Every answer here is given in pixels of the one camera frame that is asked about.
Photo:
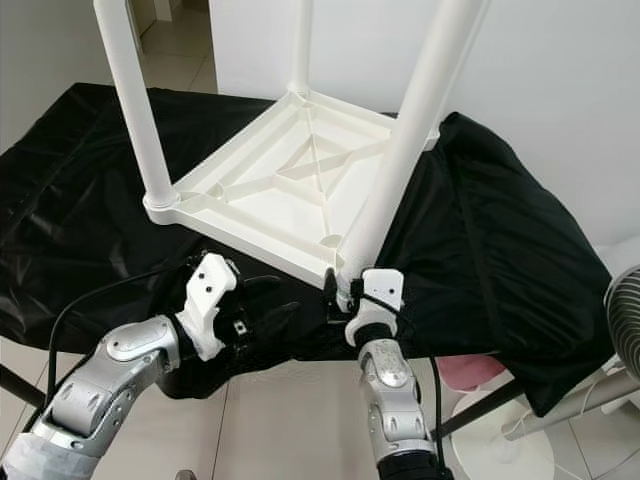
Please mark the white plastic table leg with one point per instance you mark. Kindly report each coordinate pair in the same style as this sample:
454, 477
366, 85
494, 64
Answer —
300, 45
135, 100
420, 110

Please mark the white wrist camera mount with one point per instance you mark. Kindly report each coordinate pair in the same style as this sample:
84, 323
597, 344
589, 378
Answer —
210, 295
382, 290

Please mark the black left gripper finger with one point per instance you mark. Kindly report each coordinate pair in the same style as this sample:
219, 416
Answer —
278, 318
263, 285

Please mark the black table cloth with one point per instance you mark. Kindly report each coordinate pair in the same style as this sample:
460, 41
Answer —
530, 250

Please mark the grey robot foot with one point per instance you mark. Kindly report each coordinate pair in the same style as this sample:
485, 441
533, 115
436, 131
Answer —
185, 475

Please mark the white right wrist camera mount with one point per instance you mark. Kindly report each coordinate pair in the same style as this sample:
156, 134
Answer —
382, 290

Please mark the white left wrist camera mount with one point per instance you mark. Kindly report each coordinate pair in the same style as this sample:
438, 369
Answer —
210, 295

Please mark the black metal table leg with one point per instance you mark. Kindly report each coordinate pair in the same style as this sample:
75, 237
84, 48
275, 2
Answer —
20, 385
480, 410

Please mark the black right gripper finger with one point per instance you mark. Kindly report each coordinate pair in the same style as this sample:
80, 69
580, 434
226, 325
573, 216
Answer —
330, 286

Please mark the pink round stool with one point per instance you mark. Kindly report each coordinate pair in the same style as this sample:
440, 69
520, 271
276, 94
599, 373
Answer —
470, 372

